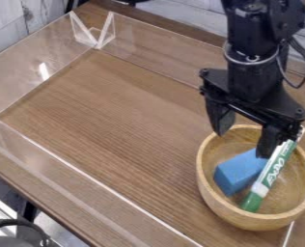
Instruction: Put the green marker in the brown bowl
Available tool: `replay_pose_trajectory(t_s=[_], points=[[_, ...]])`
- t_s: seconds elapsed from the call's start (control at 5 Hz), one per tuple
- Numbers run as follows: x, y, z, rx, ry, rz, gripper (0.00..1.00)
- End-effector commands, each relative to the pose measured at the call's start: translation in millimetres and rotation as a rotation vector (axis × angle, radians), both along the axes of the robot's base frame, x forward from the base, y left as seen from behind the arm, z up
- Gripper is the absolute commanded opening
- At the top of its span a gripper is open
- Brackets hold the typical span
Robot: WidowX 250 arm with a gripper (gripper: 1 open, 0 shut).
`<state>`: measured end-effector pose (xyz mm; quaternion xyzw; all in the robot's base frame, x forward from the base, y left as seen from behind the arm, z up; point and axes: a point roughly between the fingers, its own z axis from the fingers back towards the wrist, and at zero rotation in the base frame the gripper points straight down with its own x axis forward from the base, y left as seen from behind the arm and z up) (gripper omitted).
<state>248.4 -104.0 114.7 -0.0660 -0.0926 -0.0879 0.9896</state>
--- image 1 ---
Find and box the clear acrylic corner bracket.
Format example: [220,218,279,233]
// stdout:
[68,12,115,50]

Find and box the clear acrylic back wall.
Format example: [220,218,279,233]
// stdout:
[101,13,227,90]

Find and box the clear acrylic left wall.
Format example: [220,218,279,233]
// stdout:
[0,12,95,113]

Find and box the blue foam block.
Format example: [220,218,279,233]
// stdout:
[212,149,267,197]

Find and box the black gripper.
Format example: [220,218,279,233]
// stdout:
[199,59,305,159]

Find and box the green Expo marker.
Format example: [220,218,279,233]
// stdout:
[240,127,305,212]

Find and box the brown wooden bowl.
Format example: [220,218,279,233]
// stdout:
[195,124,305,232]

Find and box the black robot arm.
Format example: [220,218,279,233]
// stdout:
[199,0,305,158]

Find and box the clear acrylic front wall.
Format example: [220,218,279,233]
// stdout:
[0,122,203,247]

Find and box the black metal stand base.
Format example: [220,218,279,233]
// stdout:
[16,222,50,247]

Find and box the clear acrylic wall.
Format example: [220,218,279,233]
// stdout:
[0,122,203,247]
[101,13,227,90]
[0,12,95,113]

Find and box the black cable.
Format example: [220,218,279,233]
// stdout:
[0,218,50,247]

